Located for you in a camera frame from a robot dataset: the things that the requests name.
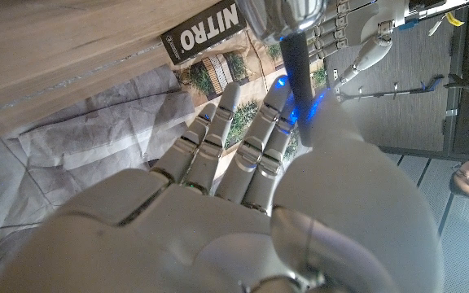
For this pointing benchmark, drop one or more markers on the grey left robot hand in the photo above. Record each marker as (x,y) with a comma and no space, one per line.
(365,20)

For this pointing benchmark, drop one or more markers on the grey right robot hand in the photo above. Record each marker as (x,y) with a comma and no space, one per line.
(218,236)

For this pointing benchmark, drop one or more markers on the black Nitro golf ball box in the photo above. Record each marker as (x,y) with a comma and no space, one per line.
(206,32)

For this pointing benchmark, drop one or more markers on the printed fabric backdrop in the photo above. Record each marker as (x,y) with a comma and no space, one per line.
(96,134)

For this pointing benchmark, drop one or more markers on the thin black wall rail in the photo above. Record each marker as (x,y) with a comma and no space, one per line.
(385,94)

